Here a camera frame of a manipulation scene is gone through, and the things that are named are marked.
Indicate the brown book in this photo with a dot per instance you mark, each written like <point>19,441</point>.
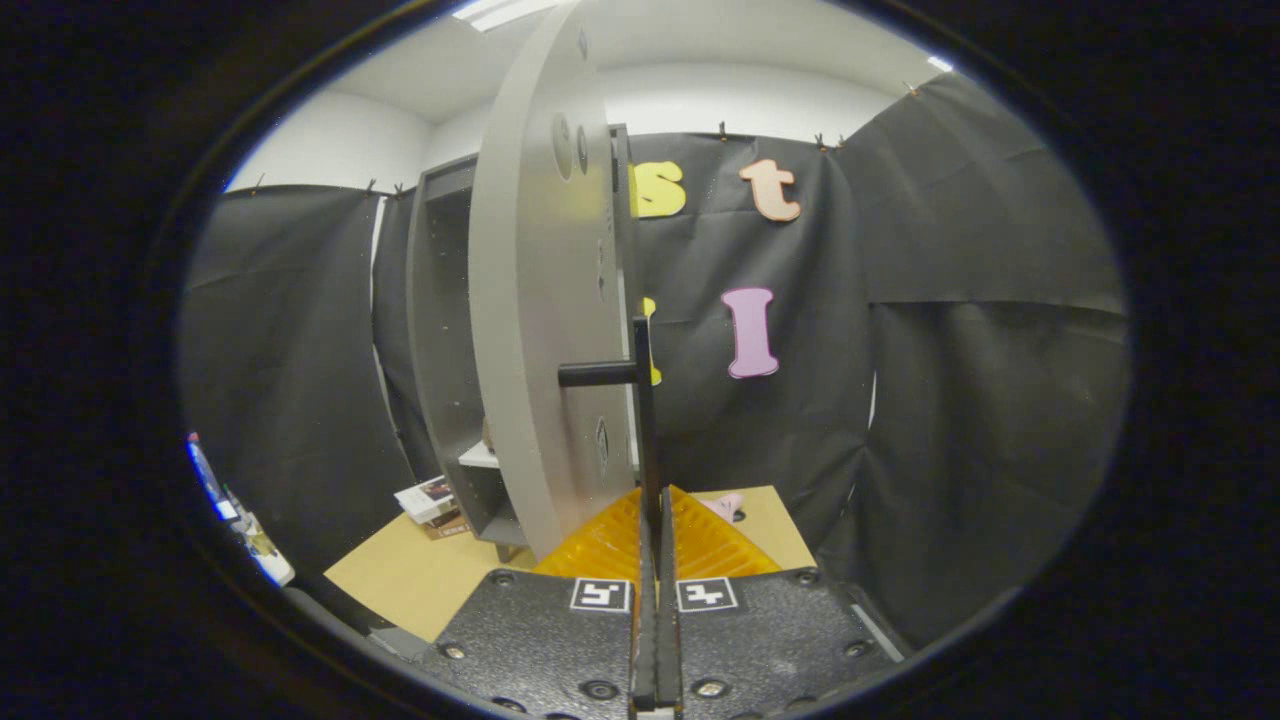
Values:
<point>448,527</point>

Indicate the black backdrop cloth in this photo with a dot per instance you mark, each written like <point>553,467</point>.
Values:
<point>950,350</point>

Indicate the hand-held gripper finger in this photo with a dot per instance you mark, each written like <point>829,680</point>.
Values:
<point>644,660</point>
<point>668,660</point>

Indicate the blue printed package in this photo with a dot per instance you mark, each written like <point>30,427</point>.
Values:
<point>205,470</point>

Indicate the small ceiling light panel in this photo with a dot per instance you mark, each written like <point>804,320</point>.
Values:
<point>940,64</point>

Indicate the beige shoe cabinet door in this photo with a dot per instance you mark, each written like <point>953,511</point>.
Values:
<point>530,300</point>

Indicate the cluttered white side table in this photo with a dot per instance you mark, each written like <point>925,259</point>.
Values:
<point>265,560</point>

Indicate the grey shoe cabinet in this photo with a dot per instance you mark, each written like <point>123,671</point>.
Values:
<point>440,330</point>

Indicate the long ceiling light panel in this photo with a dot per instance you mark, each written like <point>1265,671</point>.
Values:
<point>500,12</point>

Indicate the pink green plush toy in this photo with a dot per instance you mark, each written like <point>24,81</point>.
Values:
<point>727,505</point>

